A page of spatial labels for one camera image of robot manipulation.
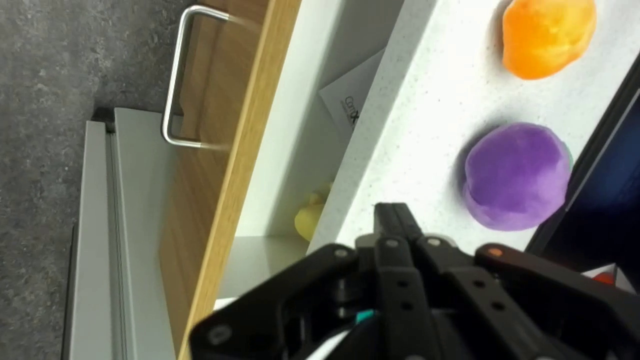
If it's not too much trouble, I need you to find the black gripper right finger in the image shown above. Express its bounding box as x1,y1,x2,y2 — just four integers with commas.
399,203,640,360

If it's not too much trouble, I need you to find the yellow ball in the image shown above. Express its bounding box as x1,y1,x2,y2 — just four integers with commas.
293,193,330,244

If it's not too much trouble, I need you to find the orange ball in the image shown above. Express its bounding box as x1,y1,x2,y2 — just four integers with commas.
500,0,598,83

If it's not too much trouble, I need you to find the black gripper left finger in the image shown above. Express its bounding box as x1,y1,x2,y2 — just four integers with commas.
189,203,428,360

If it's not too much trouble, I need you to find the purple ball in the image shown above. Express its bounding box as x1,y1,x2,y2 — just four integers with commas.
460,123,575,234

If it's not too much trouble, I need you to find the white paper sheet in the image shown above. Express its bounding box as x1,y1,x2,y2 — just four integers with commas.
319,46,389,138

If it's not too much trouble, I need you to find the wooden front drawer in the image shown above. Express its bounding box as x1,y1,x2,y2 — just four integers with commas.
159,0,407,360

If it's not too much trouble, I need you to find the black flat electronic device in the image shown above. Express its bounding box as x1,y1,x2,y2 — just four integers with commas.
526,51,640,292

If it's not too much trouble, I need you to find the silver drawer handle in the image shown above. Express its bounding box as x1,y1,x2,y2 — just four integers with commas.
161,5,236,150

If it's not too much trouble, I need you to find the red ball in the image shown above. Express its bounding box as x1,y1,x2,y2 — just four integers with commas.
587,262,618,288

